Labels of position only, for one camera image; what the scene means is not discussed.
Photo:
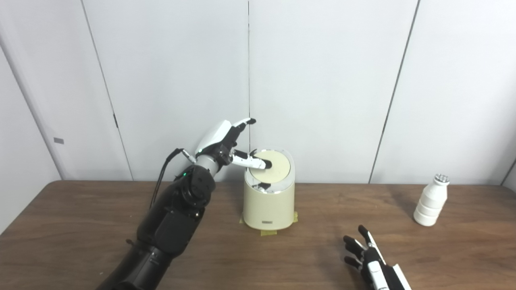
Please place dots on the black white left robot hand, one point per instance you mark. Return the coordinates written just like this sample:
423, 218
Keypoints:
213, 139

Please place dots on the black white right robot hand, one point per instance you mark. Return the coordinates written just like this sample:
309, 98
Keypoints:
377, 274

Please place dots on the round cream bin lid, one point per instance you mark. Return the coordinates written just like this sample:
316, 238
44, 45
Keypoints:
278, 171

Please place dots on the cream-colored bin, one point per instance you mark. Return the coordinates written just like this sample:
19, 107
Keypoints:
268, 205

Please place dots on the small white plastic bottle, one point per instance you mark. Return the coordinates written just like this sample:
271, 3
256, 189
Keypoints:
431, 201

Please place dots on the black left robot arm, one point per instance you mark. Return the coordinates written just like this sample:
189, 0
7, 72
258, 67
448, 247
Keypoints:
173, 225

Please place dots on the black wall panel hinge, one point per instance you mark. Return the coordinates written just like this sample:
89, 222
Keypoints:
115, 121

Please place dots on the small grey wall label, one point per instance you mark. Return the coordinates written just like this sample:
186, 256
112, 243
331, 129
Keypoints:
59, 140

